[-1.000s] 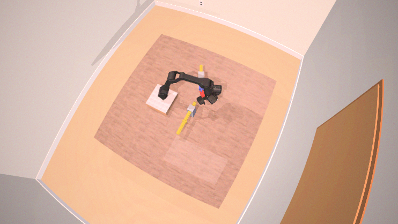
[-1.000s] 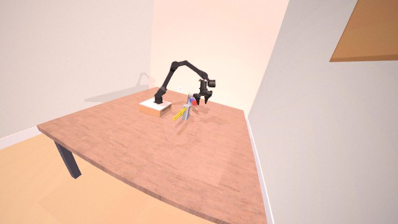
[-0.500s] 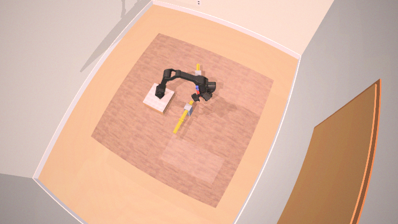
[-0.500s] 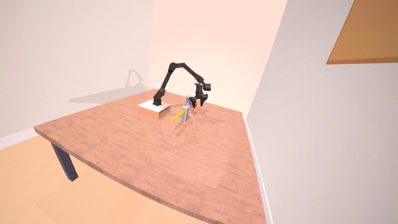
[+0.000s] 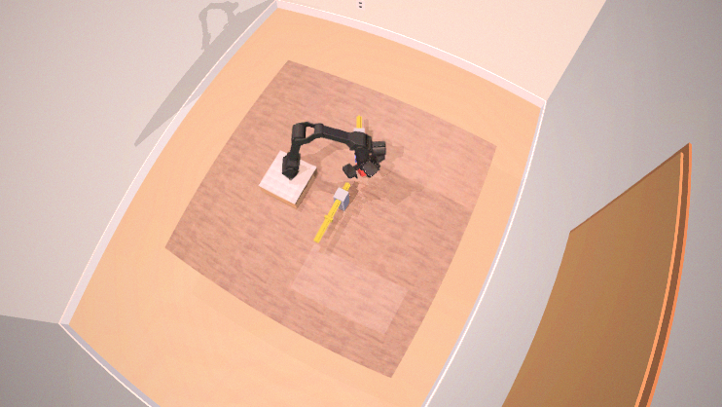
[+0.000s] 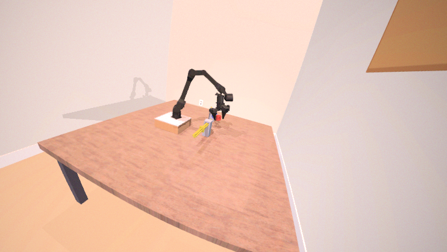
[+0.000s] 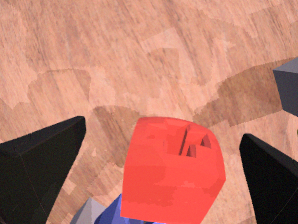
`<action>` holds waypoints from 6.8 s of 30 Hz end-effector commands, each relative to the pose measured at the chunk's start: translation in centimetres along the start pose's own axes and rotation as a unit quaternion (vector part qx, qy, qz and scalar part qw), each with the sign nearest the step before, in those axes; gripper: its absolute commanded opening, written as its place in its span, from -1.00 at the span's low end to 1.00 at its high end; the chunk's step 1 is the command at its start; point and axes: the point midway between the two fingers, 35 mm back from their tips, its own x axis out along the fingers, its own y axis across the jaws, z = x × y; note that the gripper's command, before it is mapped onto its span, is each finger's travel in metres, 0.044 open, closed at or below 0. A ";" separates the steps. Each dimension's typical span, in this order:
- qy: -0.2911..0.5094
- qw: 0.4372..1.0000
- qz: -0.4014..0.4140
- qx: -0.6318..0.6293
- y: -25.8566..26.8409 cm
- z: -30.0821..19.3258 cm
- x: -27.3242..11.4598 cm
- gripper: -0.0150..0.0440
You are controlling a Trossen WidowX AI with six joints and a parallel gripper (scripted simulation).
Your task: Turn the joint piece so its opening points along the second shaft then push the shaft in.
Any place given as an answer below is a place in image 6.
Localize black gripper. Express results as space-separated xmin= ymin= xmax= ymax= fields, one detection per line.
xmin=209 ymin=101 xmax=227 ymax=120

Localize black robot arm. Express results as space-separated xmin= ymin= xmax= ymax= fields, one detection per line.
xmin=171 ymin=69 xmax=234 ymax=119

